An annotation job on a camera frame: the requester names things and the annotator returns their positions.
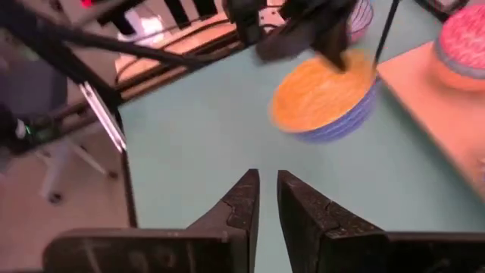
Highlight green table mat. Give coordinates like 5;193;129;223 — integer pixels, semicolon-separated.
116;0;485;273

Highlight red patterned bowl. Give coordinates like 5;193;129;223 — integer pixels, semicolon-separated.
438;2;485;61

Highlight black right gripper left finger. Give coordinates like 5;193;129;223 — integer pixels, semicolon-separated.
42;168;261;273

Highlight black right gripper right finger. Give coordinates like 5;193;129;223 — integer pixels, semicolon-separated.
277;169;485;273

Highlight black shelf bracket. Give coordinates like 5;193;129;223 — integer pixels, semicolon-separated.
373;0;401;67

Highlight yellow patterned bowl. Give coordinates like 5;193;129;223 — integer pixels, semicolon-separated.
268;48;377;134

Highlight grey office chair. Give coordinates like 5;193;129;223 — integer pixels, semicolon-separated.
0;56;117;205

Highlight wooden shelf board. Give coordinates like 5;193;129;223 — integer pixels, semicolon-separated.
377;40;485;204

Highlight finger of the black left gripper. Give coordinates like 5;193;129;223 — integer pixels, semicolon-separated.
312;20;349;74
255;24;316;63

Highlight white paper sheet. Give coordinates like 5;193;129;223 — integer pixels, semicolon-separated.
116;7;168;43

